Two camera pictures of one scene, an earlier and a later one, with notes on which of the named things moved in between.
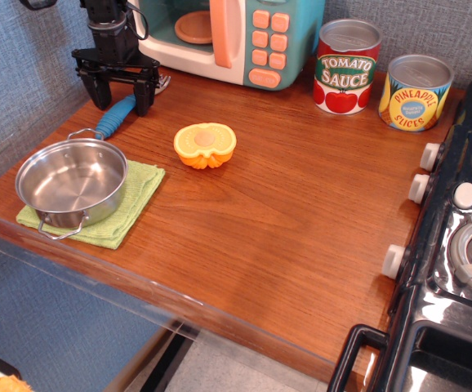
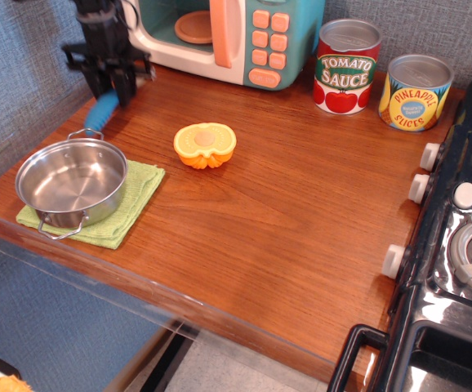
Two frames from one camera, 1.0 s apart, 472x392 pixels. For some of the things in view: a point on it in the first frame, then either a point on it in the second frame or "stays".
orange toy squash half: [205, 145] stays
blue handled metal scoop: [122, 107] to [102, 111]
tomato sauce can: [345, 65] stays
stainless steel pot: [70, 180] stays
